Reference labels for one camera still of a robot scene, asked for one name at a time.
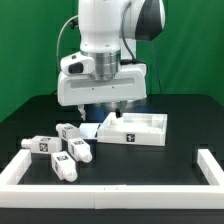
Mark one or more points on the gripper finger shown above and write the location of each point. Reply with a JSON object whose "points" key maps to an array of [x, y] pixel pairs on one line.
{"points": [[82, 112], [118, 112]]}

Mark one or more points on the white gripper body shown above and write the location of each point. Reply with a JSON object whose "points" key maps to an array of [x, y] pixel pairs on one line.
{"points": [[128, 84]]}

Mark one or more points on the white square tabletop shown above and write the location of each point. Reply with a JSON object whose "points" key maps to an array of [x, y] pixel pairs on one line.
{"points": [[134, 129]]}

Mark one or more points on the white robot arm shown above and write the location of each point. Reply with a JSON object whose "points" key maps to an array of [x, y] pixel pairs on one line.
{"points": [[106, 70]]}

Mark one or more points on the white paper sheet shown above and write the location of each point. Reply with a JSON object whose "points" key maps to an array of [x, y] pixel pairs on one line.
{"points": [[89, 130]]}

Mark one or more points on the white U-shaped fence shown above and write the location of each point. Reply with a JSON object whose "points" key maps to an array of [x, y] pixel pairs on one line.
{"points": [[15, 195]]}

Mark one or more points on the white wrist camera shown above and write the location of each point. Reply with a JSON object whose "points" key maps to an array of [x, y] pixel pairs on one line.
{"points": [[77, 64]]}

